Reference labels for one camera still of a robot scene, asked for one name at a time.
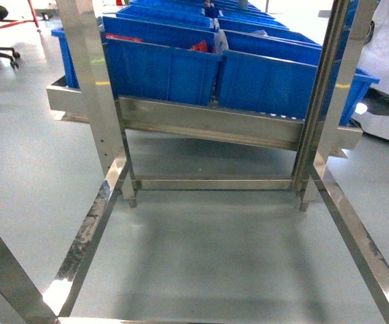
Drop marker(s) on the blue plastic bin right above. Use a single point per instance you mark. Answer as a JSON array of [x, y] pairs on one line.
[[265, 74]]

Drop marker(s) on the blue plastic bin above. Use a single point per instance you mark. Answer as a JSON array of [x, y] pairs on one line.
[[159, 61], [265, 74]]

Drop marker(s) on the blue plastic bin left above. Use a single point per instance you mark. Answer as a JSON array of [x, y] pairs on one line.
[[159, 61]]

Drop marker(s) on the red metal table frame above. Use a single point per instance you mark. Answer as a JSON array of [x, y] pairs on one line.
[[7, 23]]

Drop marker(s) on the stainless steel rack frame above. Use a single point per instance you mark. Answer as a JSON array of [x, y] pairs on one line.
[[313, 140]]

